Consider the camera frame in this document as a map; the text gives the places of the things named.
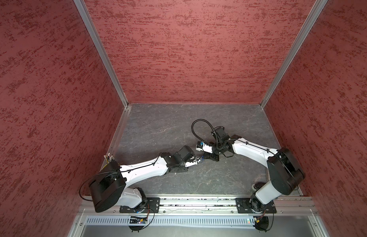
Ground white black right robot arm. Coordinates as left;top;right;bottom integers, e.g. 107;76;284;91
196;126;306;213

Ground aluminium front rail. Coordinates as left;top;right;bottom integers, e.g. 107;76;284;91
79;195;319;215

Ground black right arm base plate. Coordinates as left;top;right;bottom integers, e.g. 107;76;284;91
235;197;277;215

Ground white slotted cable duct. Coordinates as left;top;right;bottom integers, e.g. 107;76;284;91
85;215;255;229

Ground black right camera cable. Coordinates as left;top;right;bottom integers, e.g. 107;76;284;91
191;119;220;146

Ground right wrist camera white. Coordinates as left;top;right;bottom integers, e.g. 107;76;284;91
196;141;213;154

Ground aluminium corner frame post right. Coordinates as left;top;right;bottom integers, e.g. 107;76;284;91
260;0;328;109

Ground aluminium corner frame post left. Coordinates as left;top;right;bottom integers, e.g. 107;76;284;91
74;0;129;109

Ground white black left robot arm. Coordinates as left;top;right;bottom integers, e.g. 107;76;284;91
88;146;201;213

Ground pencils in cup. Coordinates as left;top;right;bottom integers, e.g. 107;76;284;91
104;153;115;164

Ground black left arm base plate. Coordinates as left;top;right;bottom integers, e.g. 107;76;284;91
119;197;160;214

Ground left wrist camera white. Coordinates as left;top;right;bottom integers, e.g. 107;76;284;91
185;160;201;167

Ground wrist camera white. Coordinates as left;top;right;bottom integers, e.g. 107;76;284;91
185;160;201;167
196;141;213;154

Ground aluminium corner frame post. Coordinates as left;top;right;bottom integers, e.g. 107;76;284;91
74;0;129;109
260;0;328;109

